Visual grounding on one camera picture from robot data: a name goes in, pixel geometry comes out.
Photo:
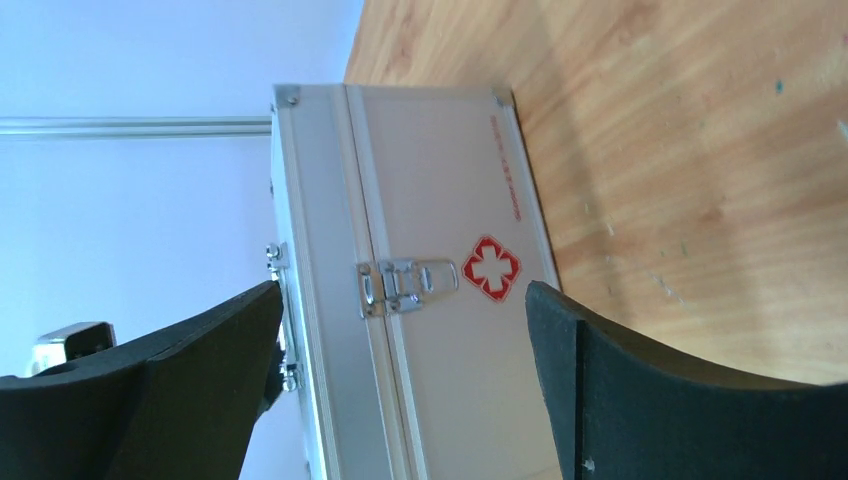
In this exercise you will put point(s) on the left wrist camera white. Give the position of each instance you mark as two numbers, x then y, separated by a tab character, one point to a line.
54	352

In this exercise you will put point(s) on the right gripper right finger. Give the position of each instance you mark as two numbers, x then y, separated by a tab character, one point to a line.
625	406

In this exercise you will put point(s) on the grey metal case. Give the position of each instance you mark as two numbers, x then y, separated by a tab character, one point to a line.
408	231

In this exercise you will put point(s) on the aluminium frame rail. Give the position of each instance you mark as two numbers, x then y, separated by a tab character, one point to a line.
73	128

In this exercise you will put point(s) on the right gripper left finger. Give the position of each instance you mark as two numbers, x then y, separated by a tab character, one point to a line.
178	403

